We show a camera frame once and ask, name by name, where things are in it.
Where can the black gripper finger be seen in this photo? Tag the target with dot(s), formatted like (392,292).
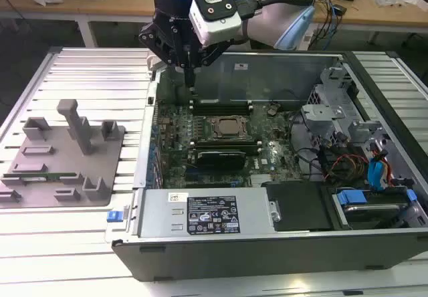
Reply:
(148,37)
(210,56)

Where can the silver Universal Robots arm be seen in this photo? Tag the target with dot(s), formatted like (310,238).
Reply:
(267,22)

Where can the black RAM slot bank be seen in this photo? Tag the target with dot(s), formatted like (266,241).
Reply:
(220,110)
(227,146)

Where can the wooden desk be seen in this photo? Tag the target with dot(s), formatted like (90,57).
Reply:
(100,7)

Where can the CPU socket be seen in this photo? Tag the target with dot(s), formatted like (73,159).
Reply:
(229,126)

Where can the round coin battery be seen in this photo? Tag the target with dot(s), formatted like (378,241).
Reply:
(271,110)

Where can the black graphics card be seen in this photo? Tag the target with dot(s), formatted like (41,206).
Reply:
(220,160)

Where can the silver drive cage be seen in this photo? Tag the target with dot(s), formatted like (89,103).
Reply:
(321,113)

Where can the green motherboard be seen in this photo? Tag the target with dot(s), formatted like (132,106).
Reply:
(281,163)

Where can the silver chipset heatsink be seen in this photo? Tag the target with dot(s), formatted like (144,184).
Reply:
(261,180)

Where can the black power adapter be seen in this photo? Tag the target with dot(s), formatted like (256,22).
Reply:
(340,9)

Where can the grey parts rack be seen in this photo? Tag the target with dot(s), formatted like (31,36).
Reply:
(67,163)

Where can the silver power supply unit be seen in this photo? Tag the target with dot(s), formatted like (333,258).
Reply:
(160,210)

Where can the black plastic shroud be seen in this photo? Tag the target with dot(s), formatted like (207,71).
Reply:
(297,206)

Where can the blue case latch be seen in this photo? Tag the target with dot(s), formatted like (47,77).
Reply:
(113,216)

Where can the black PC case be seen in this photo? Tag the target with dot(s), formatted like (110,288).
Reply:
(234,260)

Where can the hard disk in blue carrier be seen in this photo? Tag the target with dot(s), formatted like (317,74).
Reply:
(364,206)

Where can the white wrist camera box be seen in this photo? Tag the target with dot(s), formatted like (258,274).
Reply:
(214,19)

